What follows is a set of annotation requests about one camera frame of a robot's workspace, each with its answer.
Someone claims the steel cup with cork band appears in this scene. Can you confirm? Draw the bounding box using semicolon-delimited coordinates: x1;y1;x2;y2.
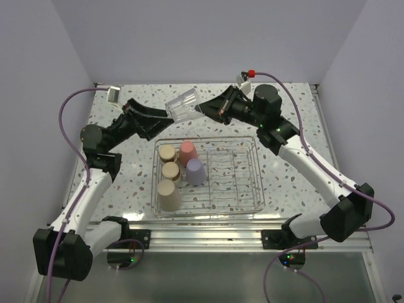
162;162;182;187

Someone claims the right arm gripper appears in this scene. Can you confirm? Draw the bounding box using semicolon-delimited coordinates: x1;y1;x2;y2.
196;85;264;128

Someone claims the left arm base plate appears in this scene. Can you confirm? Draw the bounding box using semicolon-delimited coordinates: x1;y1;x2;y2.
102;229;152;250

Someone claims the aluminium rail frame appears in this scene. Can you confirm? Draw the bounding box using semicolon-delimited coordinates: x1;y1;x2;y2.
24;82;379;303

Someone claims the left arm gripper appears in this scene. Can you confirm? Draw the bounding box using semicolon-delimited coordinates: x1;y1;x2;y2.
106;98;174;152

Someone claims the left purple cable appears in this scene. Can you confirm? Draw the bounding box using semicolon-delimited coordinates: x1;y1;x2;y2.
45;87;111;303

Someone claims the wire dish rack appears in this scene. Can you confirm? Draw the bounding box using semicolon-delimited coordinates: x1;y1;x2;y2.
151;136;265;218

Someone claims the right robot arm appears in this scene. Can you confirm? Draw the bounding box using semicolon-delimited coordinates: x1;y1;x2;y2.
195;85;374;248

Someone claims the purple plastic cup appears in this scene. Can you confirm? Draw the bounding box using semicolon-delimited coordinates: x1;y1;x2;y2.
186;158;206;186

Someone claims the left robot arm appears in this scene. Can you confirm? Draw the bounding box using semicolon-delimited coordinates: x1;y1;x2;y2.
33;98;174;281

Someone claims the coral red plastic cup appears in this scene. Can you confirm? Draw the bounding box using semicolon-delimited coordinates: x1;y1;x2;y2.
179;141;198;167

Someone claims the tall beige cup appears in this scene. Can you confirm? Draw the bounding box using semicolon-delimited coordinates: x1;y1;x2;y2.
157;179;182;211

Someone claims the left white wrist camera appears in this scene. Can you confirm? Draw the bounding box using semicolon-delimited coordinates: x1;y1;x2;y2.
106;86;122;112

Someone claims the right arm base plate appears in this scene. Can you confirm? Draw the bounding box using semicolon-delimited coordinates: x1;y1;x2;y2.
261;230;318;250

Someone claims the large clear glass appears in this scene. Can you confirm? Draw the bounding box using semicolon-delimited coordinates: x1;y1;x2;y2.
165;88;204;124

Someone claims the purple cable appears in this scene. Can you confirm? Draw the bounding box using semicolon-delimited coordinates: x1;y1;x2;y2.
255;72;396;303
45;87;111;303

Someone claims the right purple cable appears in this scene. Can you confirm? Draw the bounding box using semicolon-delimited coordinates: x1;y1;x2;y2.
255;72;396;303

